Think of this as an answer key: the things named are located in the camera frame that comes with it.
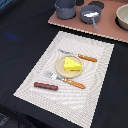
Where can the yellow toy cheese wedge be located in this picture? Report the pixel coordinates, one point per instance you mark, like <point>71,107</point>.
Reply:
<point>71,65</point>

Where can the brown toy sausage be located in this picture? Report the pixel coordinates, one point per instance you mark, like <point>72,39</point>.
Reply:
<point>46,86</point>

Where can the grey pot with handles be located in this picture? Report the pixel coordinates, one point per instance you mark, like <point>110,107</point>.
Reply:
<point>65,9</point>

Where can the white and blue toy fish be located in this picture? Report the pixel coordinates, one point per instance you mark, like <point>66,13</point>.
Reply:
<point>91,14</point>

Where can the round wooden plate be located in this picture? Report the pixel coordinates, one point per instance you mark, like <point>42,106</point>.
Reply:
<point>68,74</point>

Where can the beige woven placemat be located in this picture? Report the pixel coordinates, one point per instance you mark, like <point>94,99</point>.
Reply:
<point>69,102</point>

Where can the brown toy stove board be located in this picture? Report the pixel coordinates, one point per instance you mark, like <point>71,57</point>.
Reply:
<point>107,26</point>

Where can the black burner disc right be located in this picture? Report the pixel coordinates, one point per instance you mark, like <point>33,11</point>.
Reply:
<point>97,3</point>

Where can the beige bowl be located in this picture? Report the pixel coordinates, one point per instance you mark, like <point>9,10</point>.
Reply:
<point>122,15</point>

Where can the knife with wooden handle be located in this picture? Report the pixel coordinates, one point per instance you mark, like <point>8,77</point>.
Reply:
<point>66,80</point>

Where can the fork with wooden handle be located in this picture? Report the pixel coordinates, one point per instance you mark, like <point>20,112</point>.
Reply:
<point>79,55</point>

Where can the grey saucepan with handle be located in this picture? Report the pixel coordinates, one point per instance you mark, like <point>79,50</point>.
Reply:
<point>90,20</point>

